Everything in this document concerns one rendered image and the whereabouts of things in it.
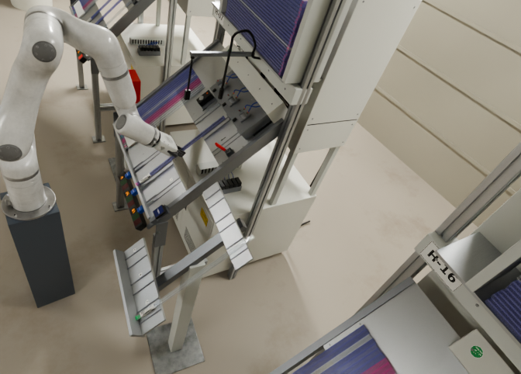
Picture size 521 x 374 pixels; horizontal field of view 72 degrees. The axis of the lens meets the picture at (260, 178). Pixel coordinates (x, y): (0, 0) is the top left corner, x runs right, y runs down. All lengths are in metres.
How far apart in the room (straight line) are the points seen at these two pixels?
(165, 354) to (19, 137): 1.27
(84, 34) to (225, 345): 1.64
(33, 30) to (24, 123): 0.32
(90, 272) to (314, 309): 1.36
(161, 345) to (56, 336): 0.51
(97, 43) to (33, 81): 0.22
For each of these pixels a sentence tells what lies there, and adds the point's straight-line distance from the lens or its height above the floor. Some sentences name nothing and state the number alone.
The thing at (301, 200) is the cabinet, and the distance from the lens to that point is 2.04.
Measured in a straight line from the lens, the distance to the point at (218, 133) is 1.61.
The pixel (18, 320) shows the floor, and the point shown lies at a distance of 2.26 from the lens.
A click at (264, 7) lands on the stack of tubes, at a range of 1.48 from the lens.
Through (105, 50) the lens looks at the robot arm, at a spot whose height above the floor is 1.41.
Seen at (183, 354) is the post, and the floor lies 0.01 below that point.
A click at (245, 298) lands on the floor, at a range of 2.30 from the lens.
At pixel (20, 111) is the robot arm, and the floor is 1.19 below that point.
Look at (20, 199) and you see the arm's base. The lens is 1.65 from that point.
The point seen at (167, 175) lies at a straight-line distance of 1.66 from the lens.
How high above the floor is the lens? 1.99
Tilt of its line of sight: 42 degrees down
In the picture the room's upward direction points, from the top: 20 degrees clockwise
